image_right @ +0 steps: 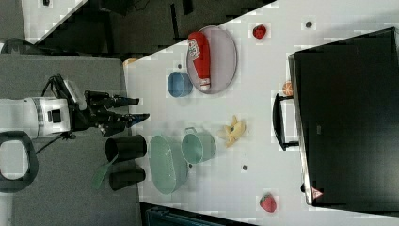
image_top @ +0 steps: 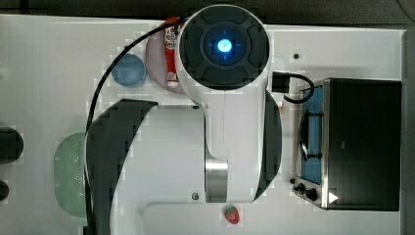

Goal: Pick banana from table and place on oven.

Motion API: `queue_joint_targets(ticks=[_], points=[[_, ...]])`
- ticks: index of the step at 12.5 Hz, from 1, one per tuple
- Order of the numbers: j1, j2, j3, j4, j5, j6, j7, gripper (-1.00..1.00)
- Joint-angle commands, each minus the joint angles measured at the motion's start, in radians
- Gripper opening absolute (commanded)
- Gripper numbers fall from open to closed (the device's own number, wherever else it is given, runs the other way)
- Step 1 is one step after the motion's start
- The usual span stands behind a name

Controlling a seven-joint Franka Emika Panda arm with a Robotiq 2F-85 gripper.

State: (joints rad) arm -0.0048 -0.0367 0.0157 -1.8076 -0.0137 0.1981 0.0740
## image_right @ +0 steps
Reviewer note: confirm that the black toaster oven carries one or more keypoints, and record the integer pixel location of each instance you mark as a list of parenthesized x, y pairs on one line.
[(345, 96)]

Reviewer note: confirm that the green colander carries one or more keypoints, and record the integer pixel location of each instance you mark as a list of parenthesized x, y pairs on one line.
[(169, 170)]

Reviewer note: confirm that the green cup with handle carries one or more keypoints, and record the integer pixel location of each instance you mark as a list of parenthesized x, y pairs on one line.
[(197, 146)]

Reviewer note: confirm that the orange slice toy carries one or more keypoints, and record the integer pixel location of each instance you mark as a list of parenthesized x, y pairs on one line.
[(288, 88)]

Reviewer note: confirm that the red strawberry toy far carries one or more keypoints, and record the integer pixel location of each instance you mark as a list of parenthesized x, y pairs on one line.
[(259, 31)]

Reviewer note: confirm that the yellow plush banana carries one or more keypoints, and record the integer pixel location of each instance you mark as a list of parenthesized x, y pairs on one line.
[(231, 133)]

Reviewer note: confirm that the red plush ketchup bottle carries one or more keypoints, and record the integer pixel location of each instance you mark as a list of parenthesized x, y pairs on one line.
[(199, 52)]

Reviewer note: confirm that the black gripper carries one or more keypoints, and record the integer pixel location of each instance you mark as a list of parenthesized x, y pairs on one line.
[(96, 114)]

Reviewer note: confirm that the green slotted spatula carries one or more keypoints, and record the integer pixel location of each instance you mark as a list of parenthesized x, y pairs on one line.
[(100, 173)]

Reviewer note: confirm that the blue bowl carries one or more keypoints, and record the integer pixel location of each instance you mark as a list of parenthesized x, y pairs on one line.
[(179, 84)]

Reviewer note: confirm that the red strawberry toy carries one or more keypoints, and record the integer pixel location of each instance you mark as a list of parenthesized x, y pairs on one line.
[(259, 31), (268, 203)]

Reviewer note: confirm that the black cylinder holder large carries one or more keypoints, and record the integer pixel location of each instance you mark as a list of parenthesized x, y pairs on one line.
[(125, 148)]

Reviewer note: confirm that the grey round plate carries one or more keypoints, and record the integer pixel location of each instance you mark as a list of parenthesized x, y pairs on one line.
[(223, 60)]

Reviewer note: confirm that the black cylinder holder small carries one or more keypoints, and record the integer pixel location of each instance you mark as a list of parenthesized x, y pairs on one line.
[(120, 180)]

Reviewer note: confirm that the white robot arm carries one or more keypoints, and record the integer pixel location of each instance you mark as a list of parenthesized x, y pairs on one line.
[(50, 117)]

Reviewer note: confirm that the red strawberry toy near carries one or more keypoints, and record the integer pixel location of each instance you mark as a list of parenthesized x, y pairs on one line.
[(268, 203)]

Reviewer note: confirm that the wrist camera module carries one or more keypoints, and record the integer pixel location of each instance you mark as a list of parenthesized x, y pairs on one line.
[(76, 94)]

